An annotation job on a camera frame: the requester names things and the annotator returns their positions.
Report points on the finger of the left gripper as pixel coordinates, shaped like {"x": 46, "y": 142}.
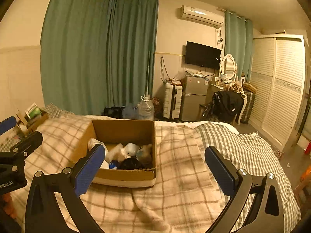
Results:
{"x": 26, "y": 146}
{"x": 7, "y": 124}

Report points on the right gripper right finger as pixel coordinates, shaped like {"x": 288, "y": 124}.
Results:
{"x": 266, "y": 211}

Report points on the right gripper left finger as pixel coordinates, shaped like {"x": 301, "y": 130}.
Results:
{"x": 43, "y": 213}

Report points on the white sock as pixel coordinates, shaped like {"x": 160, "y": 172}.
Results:
{"x": 100, "y": 152}

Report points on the black sock bundle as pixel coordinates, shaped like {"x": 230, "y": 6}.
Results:
{"x": 130, "y": 164}

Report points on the light blue earbud case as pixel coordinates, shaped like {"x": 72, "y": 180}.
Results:
{"x": 131, "y": 149}

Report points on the white lace cloth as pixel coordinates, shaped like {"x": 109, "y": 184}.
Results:
{"x": 117, "y": 153}

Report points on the white plush toy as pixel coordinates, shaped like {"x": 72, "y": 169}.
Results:
{"x": 144, "y": 155}

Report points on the bedside box with books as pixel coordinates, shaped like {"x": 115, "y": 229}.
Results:
{"x": 30, "y": 119}

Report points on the checked pillow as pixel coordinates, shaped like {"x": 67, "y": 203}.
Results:
{"x": 55, "y": 112}

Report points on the grey checked duvet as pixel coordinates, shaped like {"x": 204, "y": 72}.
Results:
{"x": 254, "y": 154}

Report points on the black bag on floor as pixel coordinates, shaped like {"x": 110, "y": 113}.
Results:
{"x": 114, "y": 112}

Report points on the brown cardboard box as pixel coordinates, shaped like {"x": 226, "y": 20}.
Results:
{"x": 111, "y": 133}

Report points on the green curtain left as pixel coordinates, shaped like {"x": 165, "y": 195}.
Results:
{"x": 98, "y": 53}

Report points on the green curtain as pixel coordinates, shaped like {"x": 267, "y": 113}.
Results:
{"x": 98, "y": 53}
{"x": 239, "y": 42}

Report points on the black jacket on chair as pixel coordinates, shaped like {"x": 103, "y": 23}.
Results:
{"x": 224, "y": 107}

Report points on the large clear water jug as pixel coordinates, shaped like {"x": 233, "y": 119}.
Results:
{"x": 146, "y": 108}

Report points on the silver mini fridge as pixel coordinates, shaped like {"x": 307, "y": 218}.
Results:
{"x": 194, "y": 90}

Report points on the white louvered wardrobe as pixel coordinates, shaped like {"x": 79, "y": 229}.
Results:
{"x": 278, "y": 73}

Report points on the white suitcase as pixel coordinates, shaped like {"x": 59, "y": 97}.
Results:
{"x": 172, "y": 100}

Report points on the white oval vanity mirror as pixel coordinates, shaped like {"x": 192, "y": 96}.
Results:
{"x": 228, "y": 68}

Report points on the green curtain right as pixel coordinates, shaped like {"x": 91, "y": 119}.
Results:
{"x": 239, "y": 42}

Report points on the white air conditioner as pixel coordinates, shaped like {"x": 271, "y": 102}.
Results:
{"x": 202, "y": 16}

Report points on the black wall television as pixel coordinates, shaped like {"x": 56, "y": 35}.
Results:
{"x": 202, "y": 55}

